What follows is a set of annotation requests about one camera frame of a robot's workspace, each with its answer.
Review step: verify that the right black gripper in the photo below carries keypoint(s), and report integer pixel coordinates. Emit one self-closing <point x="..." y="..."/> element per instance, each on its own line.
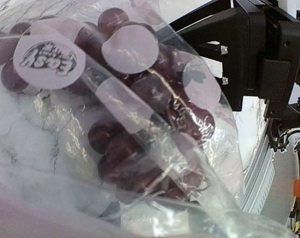
<point x="256" y="38"/>

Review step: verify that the fake purple grapes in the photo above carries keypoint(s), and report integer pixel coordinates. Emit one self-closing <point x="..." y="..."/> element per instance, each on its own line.
<point x="118" y="91"/>

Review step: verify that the clear dotted zip bag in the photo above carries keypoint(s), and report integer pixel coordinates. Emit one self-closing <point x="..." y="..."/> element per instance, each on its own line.
<point x="45" y="193"/>

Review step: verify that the front aluminium frame rail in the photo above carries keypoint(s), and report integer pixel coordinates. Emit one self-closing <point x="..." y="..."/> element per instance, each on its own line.
<point x="258" y="178"/>

